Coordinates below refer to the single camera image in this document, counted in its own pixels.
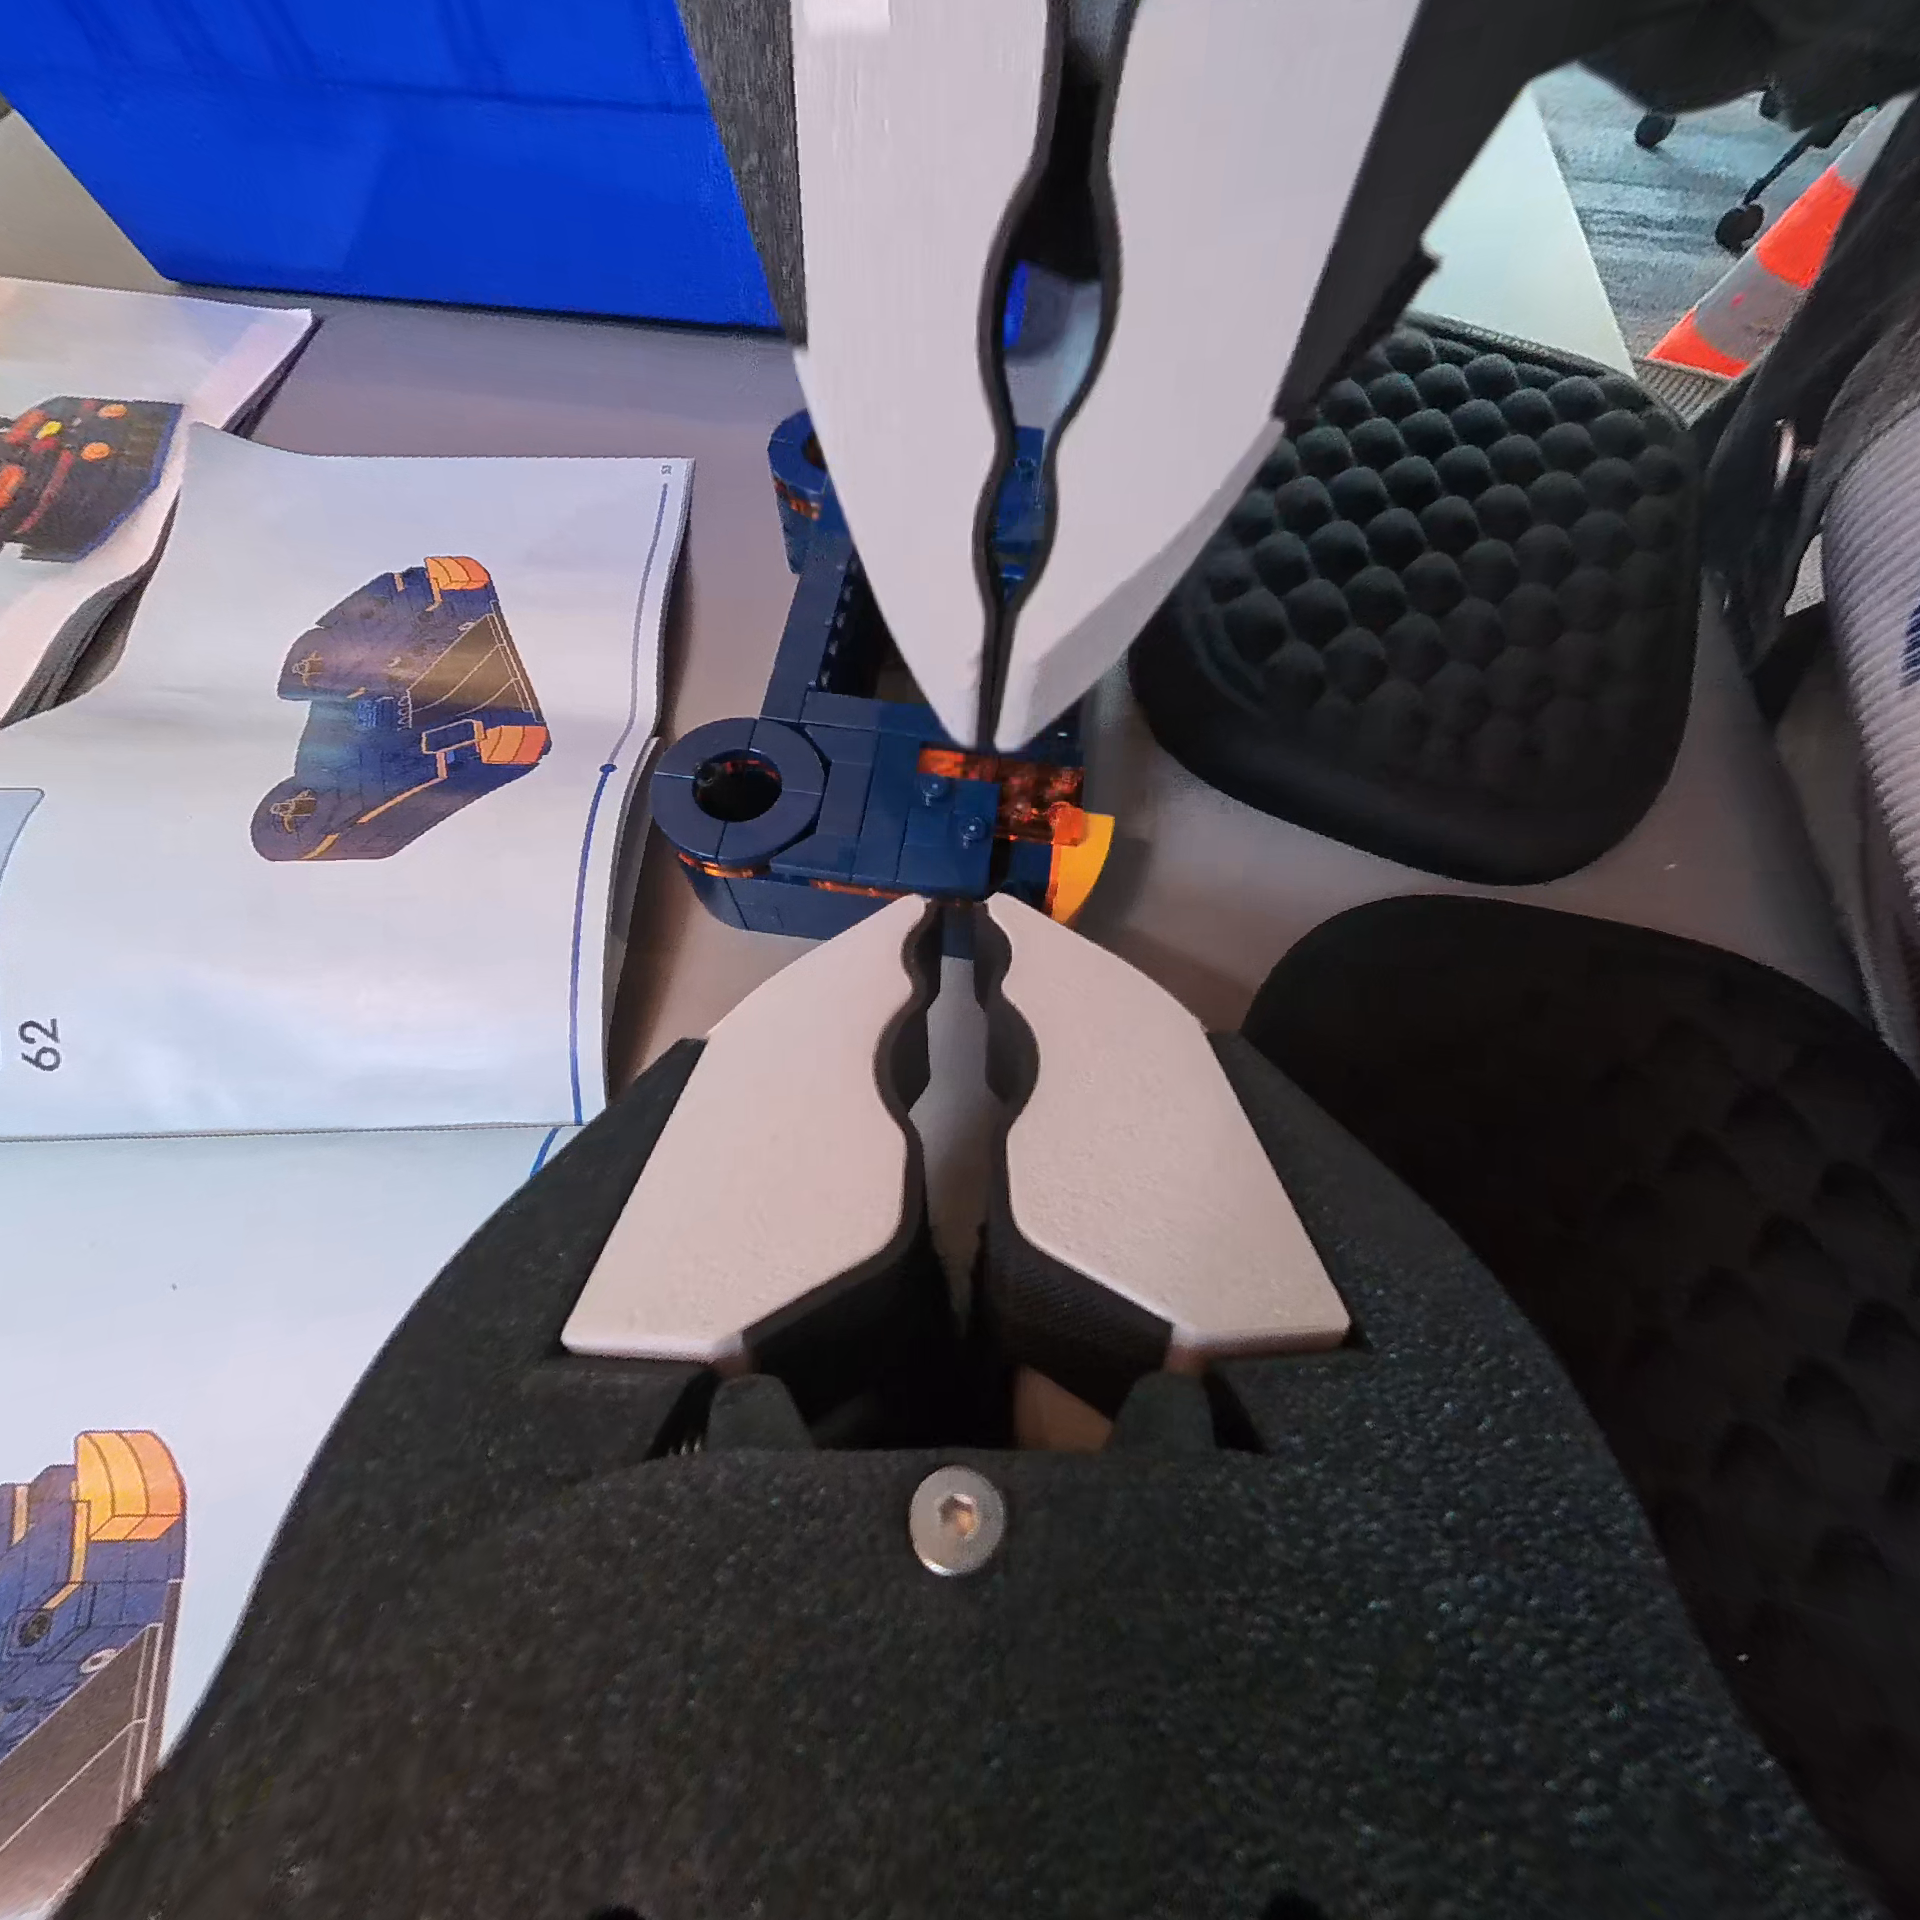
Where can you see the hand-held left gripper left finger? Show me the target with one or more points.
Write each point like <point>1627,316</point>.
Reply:
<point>751,1184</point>

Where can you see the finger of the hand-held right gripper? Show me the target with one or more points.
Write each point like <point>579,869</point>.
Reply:
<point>1213,299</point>
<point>901,299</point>

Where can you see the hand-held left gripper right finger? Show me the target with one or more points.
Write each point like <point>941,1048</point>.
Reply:
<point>1171,1184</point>

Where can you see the dark blue toy brick model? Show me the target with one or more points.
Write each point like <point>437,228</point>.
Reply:
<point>869,810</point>

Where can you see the grey felt divider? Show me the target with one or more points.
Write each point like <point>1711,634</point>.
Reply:
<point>751,164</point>

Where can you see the black bumpy cushion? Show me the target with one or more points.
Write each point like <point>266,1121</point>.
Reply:
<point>1440,600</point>
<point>1651,1275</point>

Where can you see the office chair wheel base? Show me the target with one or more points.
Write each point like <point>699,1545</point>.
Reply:
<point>1724,135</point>

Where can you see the open instruction booklet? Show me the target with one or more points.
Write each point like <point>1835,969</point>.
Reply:
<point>329,839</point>

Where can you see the orange traffic cone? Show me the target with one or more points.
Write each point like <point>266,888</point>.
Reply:
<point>1762,269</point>

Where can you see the blue box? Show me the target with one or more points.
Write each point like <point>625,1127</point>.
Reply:
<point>376,135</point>

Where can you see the pale ribbed fabric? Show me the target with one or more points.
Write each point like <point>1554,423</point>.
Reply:
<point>1875,628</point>

